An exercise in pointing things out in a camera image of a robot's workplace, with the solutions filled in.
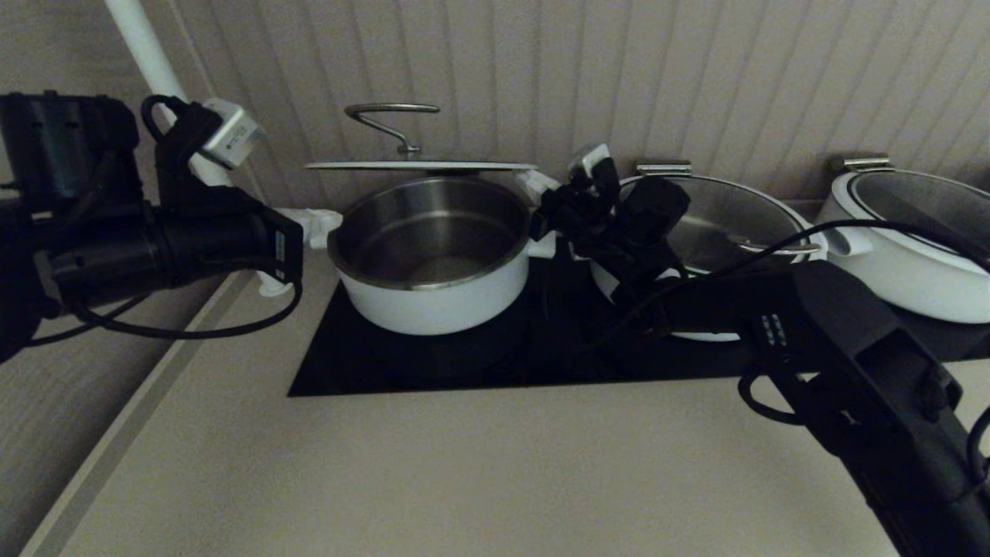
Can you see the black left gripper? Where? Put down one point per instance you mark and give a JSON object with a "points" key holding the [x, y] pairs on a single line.
{"points": [[201, 244]]}

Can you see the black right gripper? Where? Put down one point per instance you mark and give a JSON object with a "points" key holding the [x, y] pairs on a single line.
{"points": [[619, 224]]}

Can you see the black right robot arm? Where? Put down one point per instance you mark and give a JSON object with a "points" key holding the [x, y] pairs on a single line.
{"points": [[866, 371]]}

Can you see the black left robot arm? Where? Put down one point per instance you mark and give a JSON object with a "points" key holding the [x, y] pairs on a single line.
{"points": [[46, 155]]}

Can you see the white pot with steel insert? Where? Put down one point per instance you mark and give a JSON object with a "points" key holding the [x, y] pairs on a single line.
{"points": [[433, 309], [605, 280], [928, 294]]}

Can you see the wide black glass cooktop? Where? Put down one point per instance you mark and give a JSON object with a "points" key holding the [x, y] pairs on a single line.
{"points": [[348, 371]]}

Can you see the white support pole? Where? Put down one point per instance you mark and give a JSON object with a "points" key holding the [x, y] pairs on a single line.
{"points": [[147, 54]]}

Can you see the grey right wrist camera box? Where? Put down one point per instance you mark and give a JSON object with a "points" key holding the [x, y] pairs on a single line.
{"points": [[592, 161]]}

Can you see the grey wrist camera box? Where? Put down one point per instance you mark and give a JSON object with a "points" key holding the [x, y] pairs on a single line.
{"points": [[232, 133], [592, 161]]}

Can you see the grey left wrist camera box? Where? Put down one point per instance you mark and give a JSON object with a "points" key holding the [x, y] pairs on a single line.
{"points": [[232, 133]]}

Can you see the steel hinge bracket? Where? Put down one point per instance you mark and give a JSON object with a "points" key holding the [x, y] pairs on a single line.
{"points": [[858, 163], [662, 168]]}

